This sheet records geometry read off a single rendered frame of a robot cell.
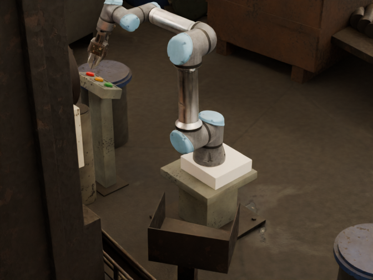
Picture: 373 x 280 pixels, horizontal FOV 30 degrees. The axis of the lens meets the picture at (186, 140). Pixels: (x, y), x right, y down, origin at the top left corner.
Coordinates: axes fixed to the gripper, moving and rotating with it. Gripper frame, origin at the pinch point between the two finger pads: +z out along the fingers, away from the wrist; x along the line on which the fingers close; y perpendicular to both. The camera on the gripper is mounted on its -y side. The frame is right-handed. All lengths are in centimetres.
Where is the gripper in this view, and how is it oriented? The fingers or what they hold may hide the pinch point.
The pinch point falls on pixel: (92, 65)
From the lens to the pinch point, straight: 330.0
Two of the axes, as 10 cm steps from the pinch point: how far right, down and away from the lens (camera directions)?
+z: -3.6, 8.3, 4.3
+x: 9.3, 3.8, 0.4
